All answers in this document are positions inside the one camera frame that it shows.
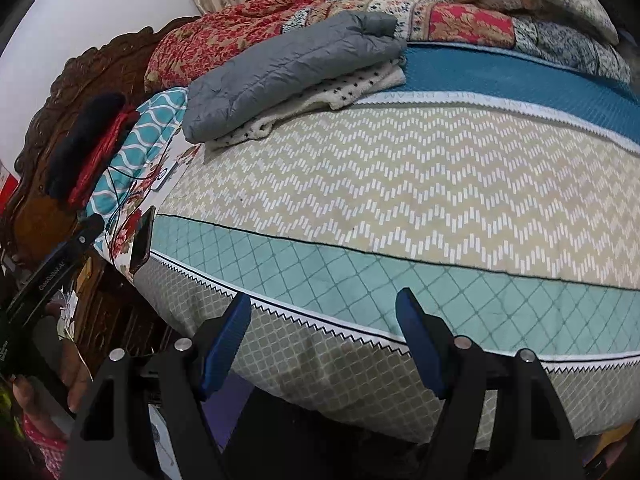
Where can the red floral patchwork quilt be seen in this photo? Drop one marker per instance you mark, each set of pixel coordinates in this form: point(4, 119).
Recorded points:
point(240, 25)

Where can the black smartphone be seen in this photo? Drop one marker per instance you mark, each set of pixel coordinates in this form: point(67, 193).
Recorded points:
point(141, 242)

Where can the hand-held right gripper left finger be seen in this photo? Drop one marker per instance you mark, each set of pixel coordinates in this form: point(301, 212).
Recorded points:
point(225, 345)

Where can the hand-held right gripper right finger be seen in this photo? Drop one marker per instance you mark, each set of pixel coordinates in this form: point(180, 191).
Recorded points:
point(420, 340)

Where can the white power adapter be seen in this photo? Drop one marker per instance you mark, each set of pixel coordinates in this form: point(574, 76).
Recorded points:
point(162, 177)

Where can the person's left hand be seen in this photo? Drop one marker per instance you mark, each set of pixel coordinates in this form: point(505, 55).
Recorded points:
point(77, 375)

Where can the grey puffer jacket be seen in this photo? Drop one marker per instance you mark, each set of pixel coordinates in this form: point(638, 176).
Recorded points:
point(290, 65)

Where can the chevron patterned mattress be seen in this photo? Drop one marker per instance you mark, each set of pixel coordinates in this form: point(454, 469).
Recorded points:
point(400, 185)

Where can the red knitted cloth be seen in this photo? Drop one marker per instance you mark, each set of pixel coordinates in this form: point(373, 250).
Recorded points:
point(100, 160)

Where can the red box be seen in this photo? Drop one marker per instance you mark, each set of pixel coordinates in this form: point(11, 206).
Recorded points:
point(5, 185)

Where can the cream dotted fleece garment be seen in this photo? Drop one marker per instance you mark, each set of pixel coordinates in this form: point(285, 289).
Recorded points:
point(360, 85)

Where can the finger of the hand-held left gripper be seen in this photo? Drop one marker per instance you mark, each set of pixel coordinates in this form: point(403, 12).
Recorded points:
point(55, 275)

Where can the carved wooden headboard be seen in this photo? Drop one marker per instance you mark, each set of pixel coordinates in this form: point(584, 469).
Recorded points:
point(75, 70)

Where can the teal floral pillow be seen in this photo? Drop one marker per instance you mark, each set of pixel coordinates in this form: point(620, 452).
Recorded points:
point(150, 125)

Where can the person's left forearm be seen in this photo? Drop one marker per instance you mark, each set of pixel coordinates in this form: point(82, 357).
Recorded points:
point(45, 445)

